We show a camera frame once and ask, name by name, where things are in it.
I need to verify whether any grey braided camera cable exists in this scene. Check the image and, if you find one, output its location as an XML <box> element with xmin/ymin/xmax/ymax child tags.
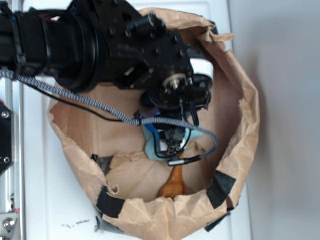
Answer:
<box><xmin>0</xmin><ymin>68</ymin><xmax>219</xmax><ymax>167</ymax></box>

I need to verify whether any teal knitted cloth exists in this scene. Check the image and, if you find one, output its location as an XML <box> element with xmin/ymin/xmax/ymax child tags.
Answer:
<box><xmin>142</xmin><ymin>124</ymin><xmax>203</xmax><ymax>162</ymax></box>

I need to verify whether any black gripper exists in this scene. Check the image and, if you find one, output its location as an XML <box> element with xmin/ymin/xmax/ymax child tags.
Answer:
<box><xmin>140</xmin><ymin>73</ymin><xmax>213</xmax><ymax>155</ymax></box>

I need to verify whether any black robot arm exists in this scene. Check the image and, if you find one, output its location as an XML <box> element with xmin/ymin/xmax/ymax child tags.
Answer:
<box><xmin>0</xmin><ymin>0</ymin><xmax>213</xmax><ymax>157</ymax></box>

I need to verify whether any black octagonal mount plate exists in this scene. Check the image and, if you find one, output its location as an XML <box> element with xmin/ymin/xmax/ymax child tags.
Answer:
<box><xmin>0</xmin><ymin>100</ymin><xmax>14</xmax><ymax>176</ymax></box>

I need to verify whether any brown conch seashell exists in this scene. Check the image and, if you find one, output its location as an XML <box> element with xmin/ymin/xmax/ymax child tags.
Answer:
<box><xmin>157</xmin><ymin>164</ymin><xmax>187</xmax><ymax>200</ymax></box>

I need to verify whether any aluminium extrusion rail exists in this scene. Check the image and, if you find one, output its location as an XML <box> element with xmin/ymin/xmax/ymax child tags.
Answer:
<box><xmin>0</xmin><ymin>77</ymin><xmax>27</xmax><ymax>240</ymax></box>

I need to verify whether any crumpled brown paper bag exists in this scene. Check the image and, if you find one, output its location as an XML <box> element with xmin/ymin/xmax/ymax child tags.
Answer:
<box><xmin>47</xmin><ymin>8</ymin><xmax>260</xmax><ymax>240</ymax></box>

